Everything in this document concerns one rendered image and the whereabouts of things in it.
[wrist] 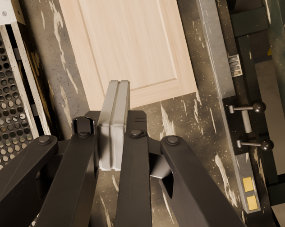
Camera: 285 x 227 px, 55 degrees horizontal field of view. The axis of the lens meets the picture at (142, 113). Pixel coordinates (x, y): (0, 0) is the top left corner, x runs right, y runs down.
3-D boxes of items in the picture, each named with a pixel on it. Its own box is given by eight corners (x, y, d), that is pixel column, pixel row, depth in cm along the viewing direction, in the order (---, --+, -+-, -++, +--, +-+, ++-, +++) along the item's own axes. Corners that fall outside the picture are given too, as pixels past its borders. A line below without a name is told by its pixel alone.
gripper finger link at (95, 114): (95, 181, 14) (34, 181, 14) (106, 130, 18) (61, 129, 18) (93, 156, 13) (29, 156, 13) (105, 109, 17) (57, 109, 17)
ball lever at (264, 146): (239, 135, 94) (275, 137, 82) (242, 146, 94) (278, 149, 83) (232, 139, 92) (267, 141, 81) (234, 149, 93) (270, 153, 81)
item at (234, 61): (235, 55, 94) (238, 54, 91) (239, 74, 95) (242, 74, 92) (223, 57, 94) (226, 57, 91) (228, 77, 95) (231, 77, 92)
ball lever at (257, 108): (232, 102, 93) (267, 99, 81) (234, 112, 93) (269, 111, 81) (224, 104, 91) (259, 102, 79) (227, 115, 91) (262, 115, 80)
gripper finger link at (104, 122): (112, 171, 15) (99, 171, 15) (120, 115, 22) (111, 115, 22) (110, 124, 14) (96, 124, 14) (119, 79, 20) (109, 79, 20)
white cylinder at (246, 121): (250, 130, 97) (245, 108, 96) (253, 131, 94) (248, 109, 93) (241, 132, 97) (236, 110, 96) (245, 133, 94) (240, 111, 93)
